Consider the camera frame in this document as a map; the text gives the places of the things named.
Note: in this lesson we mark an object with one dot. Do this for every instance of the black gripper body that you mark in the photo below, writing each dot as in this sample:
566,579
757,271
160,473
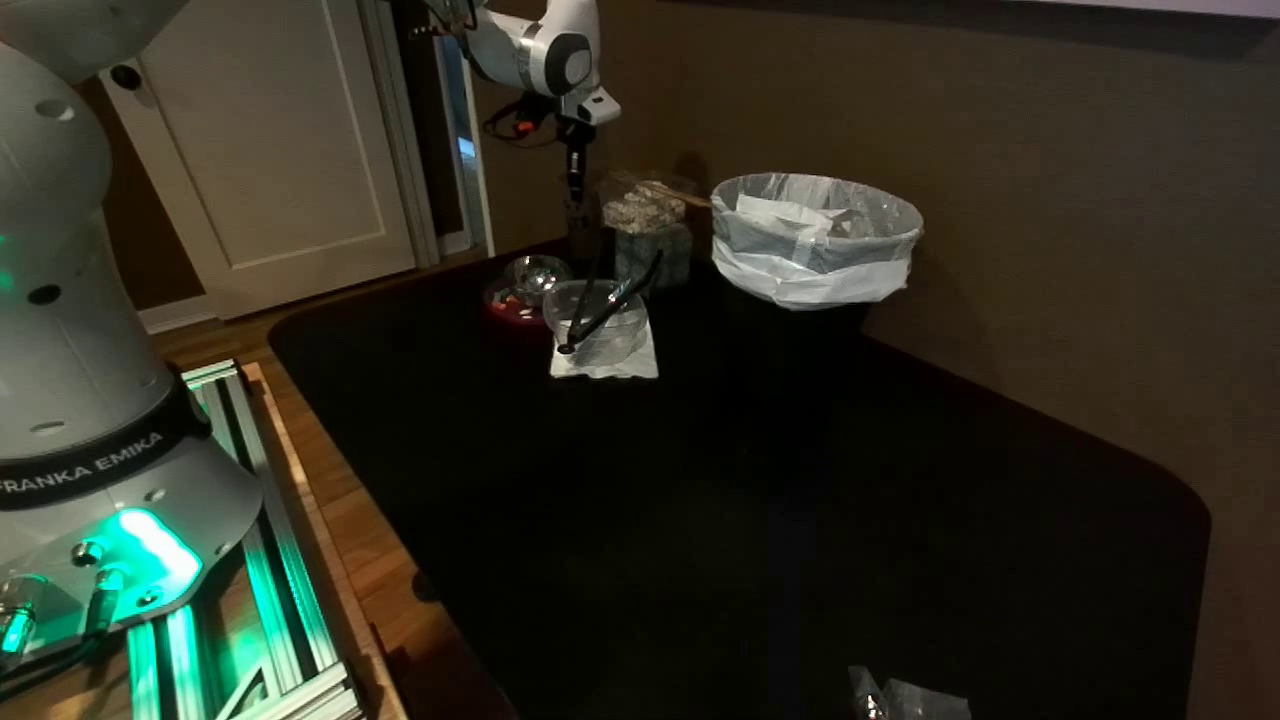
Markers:
577,137

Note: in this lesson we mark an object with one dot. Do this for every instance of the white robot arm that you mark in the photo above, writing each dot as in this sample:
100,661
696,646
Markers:
79,375

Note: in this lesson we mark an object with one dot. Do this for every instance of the clear popcorn container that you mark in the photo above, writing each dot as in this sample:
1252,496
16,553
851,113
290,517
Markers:
651,220

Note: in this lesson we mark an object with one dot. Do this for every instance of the black tongs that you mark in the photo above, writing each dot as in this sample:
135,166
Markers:
585,310

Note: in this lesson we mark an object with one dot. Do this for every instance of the white paper napkin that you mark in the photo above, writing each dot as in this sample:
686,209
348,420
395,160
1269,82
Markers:
611,365

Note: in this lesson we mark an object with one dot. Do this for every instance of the white lined trash bin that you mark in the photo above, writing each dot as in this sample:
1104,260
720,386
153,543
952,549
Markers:
815,243

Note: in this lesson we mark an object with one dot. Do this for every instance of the white door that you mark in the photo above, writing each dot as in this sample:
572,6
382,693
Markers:
265,132

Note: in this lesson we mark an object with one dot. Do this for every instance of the small snack packet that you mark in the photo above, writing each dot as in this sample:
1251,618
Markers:
903,703

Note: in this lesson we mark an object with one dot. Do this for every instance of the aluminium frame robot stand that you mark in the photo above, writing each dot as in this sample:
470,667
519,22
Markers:
227,585

